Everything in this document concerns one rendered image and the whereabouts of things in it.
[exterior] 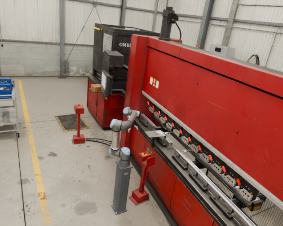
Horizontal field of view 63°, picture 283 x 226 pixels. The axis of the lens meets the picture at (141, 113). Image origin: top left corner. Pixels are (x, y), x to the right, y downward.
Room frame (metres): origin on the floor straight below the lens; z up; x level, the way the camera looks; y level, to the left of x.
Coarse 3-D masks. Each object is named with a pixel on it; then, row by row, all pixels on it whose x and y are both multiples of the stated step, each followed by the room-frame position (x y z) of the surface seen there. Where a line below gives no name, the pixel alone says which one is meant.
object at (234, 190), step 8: (168, 128) 3.44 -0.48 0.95; (176, 136) 3.22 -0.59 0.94; (184, 144) 3.02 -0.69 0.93; (192, 152) 2.84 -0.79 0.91; (200, 160) 2.67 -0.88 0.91; (208, 168) 2.51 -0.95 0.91; (216, 176) 2.37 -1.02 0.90; (224, 184) 2.24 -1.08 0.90; (232, 192) 2.12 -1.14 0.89; (240, 200) 2.02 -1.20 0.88; (256, 200) 1.94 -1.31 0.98; (248, 208) 1.91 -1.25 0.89; (256, 208) 1.90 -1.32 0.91
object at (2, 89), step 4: (0, 84) 4.27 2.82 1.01; (4, 84) 4.30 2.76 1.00; (8, 84) 4.33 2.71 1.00; (0, 88) 4.12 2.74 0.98; (4, 88) 4.13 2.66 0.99; (8, 88) 4.26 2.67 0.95; (0, 92) 3.97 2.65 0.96; (4, 92) 4.01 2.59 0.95; (8, 92) 4.04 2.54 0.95; (0, 96) 3.96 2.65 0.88; (4, 96) 4.00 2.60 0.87; (8, 96) 4.03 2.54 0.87
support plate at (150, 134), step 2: (154, 130) 3.19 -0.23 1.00; (156, 130) 3.20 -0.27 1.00; (158, 130) 3.21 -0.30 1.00; (146, 132) 3.10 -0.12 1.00; (148, 132) 3.10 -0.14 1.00; (150, 132) 3.11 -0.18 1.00; (152, 132) 3.12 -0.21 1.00; (146, 134) 3.04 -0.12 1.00; (148, 134) 3.05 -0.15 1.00; (150, 134) 3.06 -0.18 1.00; (152, 134) 3.06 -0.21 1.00; (154, 134) 3.07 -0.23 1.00; (162, 134) 3.11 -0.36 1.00; (148, 136) 2.98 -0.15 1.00; (150, 136) 2.99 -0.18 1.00; (152, 136) 2.99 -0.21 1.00; (154, 136) 3.00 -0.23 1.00; (156, 136) 3.01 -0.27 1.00; (158, 136) 3.02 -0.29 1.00; (160, 136) 3.04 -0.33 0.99; (162, 136) 3.05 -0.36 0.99
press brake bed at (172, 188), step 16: (144, 144) 3.33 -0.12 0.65; (160, 160) 2.84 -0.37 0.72; (160, 176) 2.77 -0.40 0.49; (176, 176) 2.46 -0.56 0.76; (160, 192) 2.73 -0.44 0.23; (176, 192) 2.39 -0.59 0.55; (192, 192) 2.15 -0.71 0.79; (160, 208) 2.64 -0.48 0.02; (176, 208) 2.33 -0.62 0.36; (192, 208) 2.09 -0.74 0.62; (208, 208) 1.91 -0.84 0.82; (176, 224) 2.36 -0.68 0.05; (192, 224) 2.03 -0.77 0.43; (208, 224) 1.84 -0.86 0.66
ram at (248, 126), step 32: (160, 64) 3.45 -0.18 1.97; (192, 64) 2.80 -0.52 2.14; (160, 96) 3.32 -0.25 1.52; (192, 96) 2.66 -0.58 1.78; (224, 96) 2.23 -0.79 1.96; (256, 96) 1.92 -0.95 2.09; (192, 128) 2.54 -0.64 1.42; (224, 128) 2.13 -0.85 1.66; (256, 128) 1.83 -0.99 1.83; (224, 160) 2.02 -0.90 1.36; (256, 160) 1.74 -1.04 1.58
